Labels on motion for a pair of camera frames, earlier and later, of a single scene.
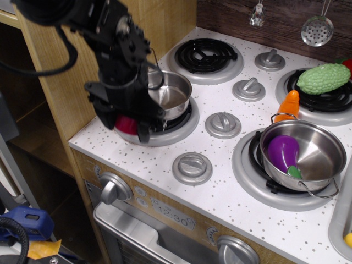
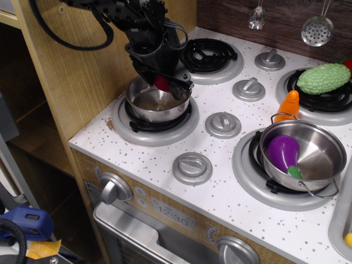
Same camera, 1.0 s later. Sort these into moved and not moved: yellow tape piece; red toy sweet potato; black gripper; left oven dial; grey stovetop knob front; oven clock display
Moved: red toy sweet potato; black gripper
Not moved: left oven dial; yellow tape piece; grey stovetop knob front; oven clock display
